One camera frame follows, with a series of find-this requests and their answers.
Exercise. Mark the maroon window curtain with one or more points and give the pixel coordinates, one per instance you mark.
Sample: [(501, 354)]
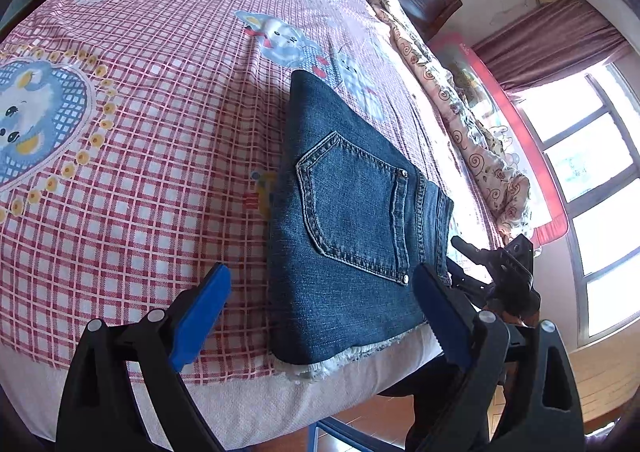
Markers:
[(553, 41)]

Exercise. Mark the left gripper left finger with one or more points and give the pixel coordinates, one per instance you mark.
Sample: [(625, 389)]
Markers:
[(98, 411)]

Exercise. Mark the blue denim pants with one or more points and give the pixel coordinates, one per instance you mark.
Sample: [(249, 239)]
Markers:
[(351, 219)]

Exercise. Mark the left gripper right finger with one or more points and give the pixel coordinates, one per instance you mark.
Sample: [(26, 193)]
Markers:
[(543, 411)]

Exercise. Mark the floral swirl quilt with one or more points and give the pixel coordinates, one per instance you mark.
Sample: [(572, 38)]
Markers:
[(505, 189)]

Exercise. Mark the right human hand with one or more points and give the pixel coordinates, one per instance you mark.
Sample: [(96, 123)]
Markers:
[(529, 322)]

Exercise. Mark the window with grey frame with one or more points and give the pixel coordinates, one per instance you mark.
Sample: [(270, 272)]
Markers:
[(587, 129)]

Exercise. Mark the pink plaid bed sheet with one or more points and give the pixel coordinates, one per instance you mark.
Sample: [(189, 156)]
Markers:
[(140, 140)]

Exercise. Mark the red cartoon bed rail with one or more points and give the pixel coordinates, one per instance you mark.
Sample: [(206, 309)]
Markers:
[(495, 110)]

